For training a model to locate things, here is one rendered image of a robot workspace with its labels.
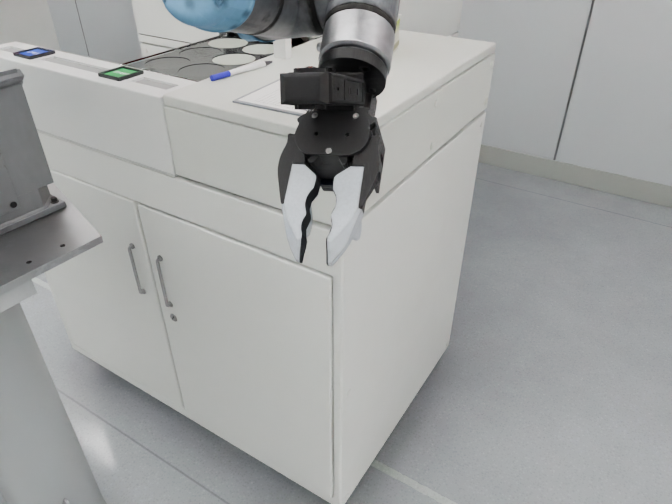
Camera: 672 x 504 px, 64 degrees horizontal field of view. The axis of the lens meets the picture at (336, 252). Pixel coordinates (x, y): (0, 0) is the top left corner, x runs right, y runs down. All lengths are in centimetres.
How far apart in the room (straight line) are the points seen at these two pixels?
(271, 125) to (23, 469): 80
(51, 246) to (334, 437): 64
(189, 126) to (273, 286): 30
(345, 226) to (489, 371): 134
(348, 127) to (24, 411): 82
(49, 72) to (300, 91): 79
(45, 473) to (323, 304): 65
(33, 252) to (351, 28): 54
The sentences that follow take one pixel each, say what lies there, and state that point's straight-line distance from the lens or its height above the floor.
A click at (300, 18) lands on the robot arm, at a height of 113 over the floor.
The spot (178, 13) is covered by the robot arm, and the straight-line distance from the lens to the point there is 53.
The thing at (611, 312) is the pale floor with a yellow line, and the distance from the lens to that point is 214.
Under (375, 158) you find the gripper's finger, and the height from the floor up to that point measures 104.
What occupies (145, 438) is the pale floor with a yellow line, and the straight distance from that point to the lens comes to 164.
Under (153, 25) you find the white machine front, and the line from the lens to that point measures 191.
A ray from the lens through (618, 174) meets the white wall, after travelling 293.
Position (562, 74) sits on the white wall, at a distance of 283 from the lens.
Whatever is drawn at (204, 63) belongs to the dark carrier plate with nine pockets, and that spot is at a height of 90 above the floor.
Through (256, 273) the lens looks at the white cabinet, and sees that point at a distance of 97.
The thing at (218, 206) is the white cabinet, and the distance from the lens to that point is 96.
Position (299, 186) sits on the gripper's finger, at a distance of 50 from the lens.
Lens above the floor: 125
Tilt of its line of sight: 34 degrees down
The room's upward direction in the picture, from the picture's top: straight up
